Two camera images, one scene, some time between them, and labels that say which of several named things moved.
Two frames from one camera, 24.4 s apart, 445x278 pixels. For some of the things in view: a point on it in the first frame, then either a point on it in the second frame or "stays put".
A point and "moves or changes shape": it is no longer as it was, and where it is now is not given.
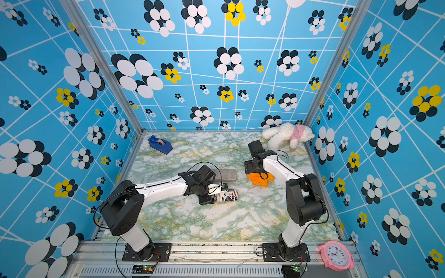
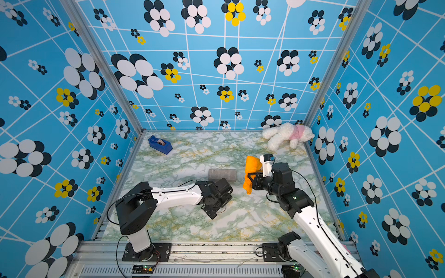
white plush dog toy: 278,135 stays put
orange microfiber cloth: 261,179 moves or changes shape
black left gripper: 208,200 to 212,210
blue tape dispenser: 160,145 stays put
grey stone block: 228,175 stays put
